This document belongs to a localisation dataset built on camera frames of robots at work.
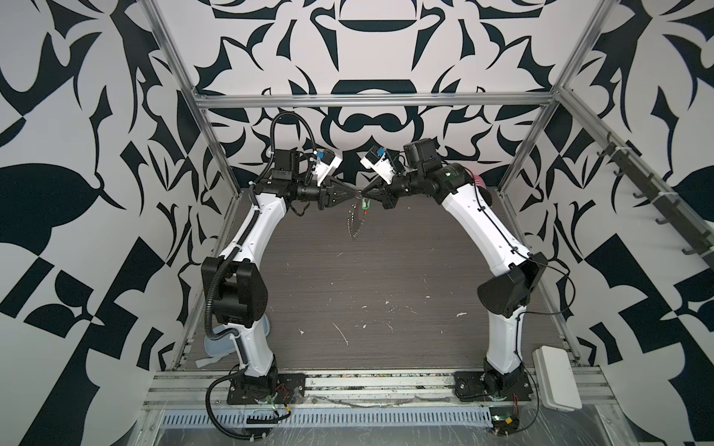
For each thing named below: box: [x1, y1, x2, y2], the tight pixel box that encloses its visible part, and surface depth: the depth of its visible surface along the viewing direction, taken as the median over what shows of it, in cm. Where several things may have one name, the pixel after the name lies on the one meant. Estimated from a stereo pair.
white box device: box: [531, 345, 583, 412], surface depth 74 cm
